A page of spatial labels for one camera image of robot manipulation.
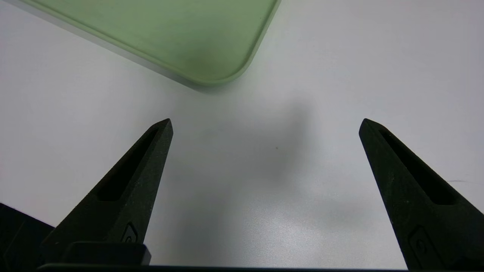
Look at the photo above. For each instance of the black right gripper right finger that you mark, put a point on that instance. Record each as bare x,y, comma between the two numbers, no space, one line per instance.
416,211

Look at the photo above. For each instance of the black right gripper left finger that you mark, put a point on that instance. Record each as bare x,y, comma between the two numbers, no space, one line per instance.
132,189

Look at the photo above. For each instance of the black robot chassis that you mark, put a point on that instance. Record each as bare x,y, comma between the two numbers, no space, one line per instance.
19,238

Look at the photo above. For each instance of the light green plastic tray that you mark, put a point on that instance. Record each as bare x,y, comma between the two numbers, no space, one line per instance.
181,34

